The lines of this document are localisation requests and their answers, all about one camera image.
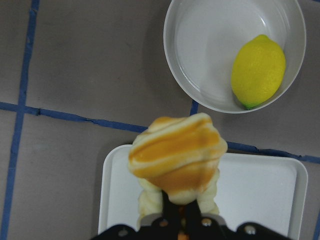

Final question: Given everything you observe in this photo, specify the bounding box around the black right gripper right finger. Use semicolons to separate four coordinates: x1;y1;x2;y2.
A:
184;200;202;240

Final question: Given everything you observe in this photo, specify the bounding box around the white plate with lemon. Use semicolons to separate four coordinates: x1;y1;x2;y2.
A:
163;0;306;114

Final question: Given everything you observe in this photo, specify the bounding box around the white rectangular tray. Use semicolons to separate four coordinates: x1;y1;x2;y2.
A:
98;144;308;240

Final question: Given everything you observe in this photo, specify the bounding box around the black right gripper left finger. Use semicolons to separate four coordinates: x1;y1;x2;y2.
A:
160;190;184;240

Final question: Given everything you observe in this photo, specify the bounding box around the yellow lemon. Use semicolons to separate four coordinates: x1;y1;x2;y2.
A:
230;34;286;110

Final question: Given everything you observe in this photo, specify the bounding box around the orange striped bread roll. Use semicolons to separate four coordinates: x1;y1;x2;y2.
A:
128;113;228;226

